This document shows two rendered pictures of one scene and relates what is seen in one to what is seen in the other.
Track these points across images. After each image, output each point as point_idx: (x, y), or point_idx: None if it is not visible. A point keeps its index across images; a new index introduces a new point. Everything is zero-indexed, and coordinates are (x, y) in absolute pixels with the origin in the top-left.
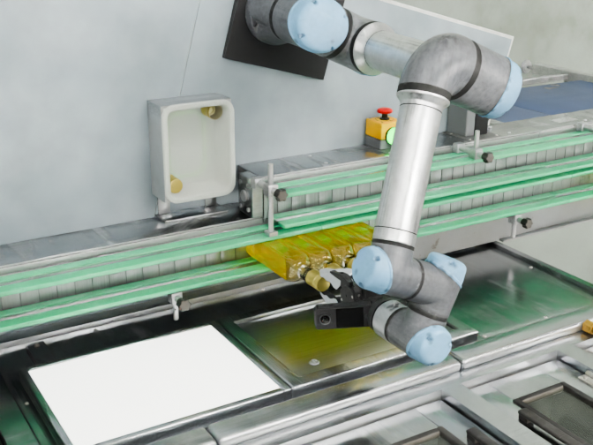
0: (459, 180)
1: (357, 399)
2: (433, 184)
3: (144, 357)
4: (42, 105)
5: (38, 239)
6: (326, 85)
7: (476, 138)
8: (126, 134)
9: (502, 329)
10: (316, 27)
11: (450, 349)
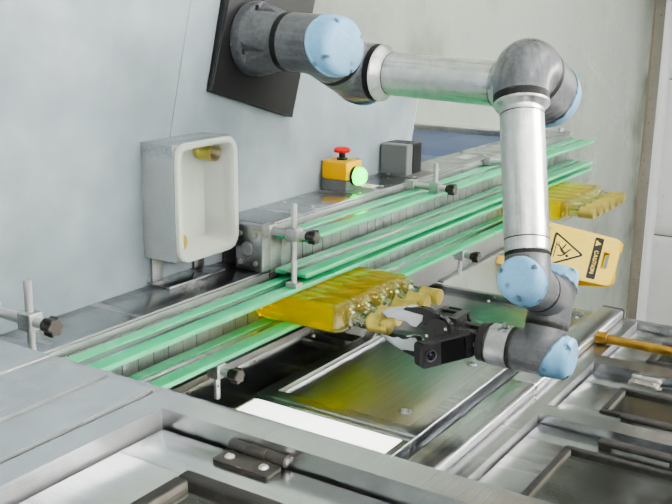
0: (414, 219)
1: (481, 436)
2: (397, 225)
3: None
4: (39, 149)
5: None
6: (290, 123)
7: (436, 171)
8: (121, 184)
9: None
10: (338, 48)
11: (577, 359)
